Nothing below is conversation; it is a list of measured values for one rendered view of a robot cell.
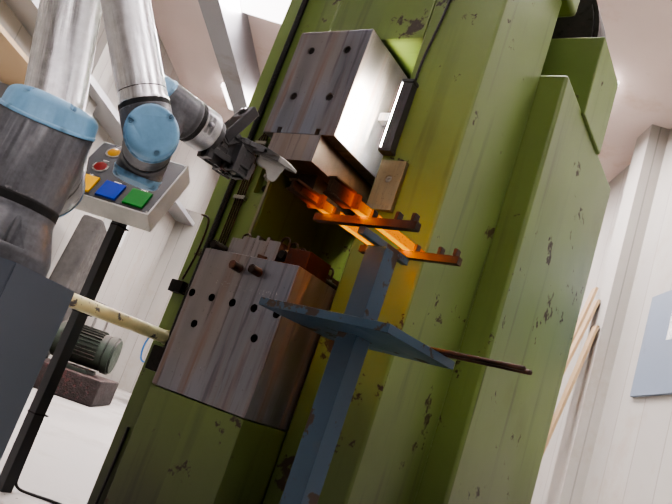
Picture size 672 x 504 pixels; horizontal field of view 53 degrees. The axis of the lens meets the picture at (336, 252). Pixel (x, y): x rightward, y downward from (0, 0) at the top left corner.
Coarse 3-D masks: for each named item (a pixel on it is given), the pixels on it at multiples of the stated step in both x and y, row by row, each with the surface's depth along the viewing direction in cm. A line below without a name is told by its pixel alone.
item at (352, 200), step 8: (328, 176) 154; (336, 176) 152; (328, 184) 153; (336, 184) 154; (344, 184) 155; (328, 192) 152; (336, 192) 154; (344, 192) 156; (352, 192) 158; (336, 200) 155; (344, 200) 156; (352, 200) 158; (360, 200) 158; (344, 208) 158; (352, 208) 158; (360, 208) 160; (368, 208) 162; (368, 216) 162; (384, 232) 170; (392, 232) 170; (400, 232) 173; (392, 240) 174; (400, 240) 173; (408, 240) 176; (408, 248) 176
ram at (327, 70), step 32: (320, 32) 234; (352, 32) 226; (320, 64) 228; (352, 64) 221; (384, 64) 231; (288, 96) 230; (320, 96) 223; (352, 96) 218; (384, 96) 233; (288, 128) 224; (320, 128) 217; (352, 128) 221; (384, 128) 236; (352, 160) 228
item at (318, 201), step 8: (296, 184) 162; (304, 184) 162; (296, 192) 161; (304, 192) 164; (312, 192) 165; (304, 200) 165; (312, 200) 165; (320, 200) 166; (312, 208) 169; (320, 208) 167; (328, 208) 169; (352, 232) 180
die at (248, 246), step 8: (232, 240) 218; (240, 240) 216; (248, 240) 214; (256, 240) 213; (272, 240) 211; (232, 248) 216; (240, 248) 215; (248, 248) 213; (256, 248) 211; (264, 248) 210; (272, 248) 208; (280, 248) 207; (256, 256) 210; (272, 256) 207; (336, 280) 235
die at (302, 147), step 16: (272, 144) 225; (288, 144) 222; (304, 144) 218; (320, 144) 216; (288, 160) 220; (304, 160) 215; (320, 160) 217; (336, 160) 224; (288, 176) 235; (320, 176) 224; (352, 176) 233; (368, 192) 243
